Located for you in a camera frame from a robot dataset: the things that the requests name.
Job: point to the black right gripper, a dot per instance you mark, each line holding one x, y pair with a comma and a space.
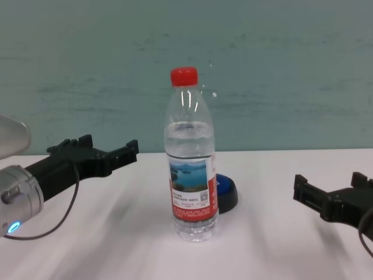
346, 205

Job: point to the blue push button black base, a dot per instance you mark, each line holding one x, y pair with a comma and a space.
227, 192

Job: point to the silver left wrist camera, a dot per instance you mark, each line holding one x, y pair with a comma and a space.
13, 137

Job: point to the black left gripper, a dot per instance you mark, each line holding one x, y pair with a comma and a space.
73, 163

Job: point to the clear water bottle red cap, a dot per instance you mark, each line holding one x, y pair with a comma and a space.
190, 163

